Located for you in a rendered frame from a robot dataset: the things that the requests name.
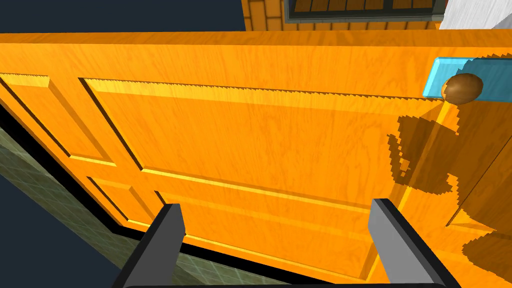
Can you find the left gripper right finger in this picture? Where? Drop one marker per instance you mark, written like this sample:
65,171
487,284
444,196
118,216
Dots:
404,248

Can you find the brown round door knob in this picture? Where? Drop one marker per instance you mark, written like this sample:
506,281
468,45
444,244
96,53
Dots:
462,88

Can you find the light blue knob plate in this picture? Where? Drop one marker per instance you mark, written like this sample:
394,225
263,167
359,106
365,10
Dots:
494,76

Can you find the orange wooden door leaf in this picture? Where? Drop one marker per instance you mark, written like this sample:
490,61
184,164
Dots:
256,148

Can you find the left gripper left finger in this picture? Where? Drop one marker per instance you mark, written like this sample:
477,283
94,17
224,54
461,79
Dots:
154,252

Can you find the dark framed window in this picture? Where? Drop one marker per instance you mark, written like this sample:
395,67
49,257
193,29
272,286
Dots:
362,8

